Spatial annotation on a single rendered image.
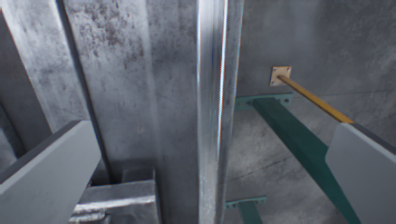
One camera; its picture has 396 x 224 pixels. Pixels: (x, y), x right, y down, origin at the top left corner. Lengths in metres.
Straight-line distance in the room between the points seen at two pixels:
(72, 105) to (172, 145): 0.10
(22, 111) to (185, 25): 0.16
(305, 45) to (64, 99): 1.06
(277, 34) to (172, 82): 0.90
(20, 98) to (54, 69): 0.05
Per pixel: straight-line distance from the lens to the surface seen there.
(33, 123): 0.24
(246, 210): 1.58
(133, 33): 0.18
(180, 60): 0.18
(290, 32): 1.08
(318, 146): 0.84
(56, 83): 0.19
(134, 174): 0.23
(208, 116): 0.15
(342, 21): 1.23
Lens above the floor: 0.91
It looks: 59 degrees down
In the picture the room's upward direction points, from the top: 162 degrees clockwise
